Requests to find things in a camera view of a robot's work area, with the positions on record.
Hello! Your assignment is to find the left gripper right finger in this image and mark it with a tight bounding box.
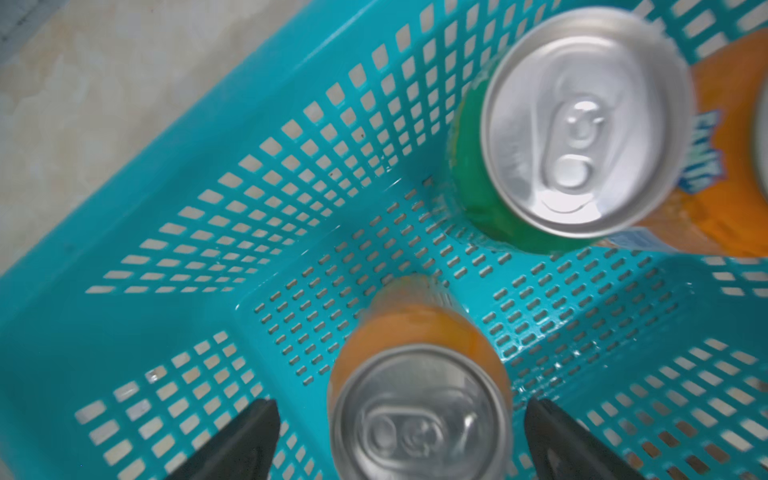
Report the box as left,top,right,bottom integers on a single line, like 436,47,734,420
524,399,644,480

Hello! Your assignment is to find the teal plastic basket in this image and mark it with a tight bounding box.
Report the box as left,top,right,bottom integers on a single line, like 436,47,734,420
1,1,767,479

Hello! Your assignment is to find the orange Fanta can rear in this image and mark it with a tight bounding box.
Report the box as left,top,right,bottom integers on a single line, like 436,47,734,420
598,27,767,258

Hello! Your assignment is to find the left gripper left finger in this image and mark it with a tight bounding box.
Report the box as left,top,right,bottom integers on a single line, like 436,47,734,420
167,399,281,480

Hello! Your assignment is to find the green can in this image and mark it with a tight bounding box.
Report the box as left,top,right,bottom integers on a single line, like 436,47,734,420
432,7,695,255

